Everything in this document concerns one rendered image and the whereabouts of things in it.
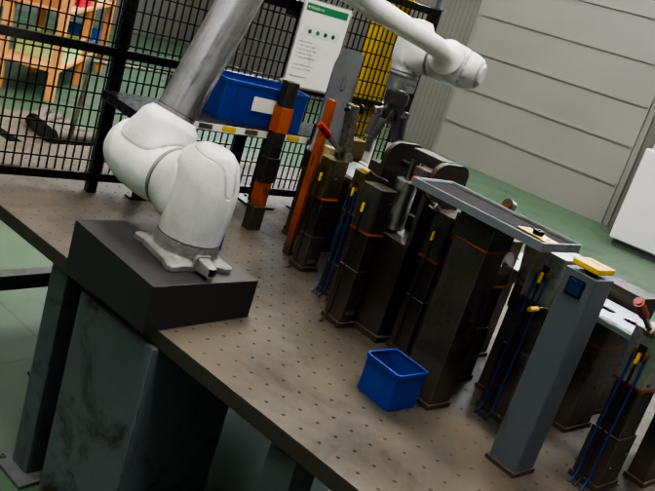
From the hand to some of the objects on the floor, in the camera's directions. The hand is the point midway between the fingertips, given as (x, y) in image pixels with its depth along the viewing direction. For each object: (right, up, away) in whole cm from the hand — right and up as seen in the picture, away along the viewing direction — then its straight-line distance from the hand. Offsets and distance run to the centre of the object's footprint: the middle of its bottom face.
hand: (377, 155), depth 240 cm
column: (-73, -104, -29) cm, 130 cm away
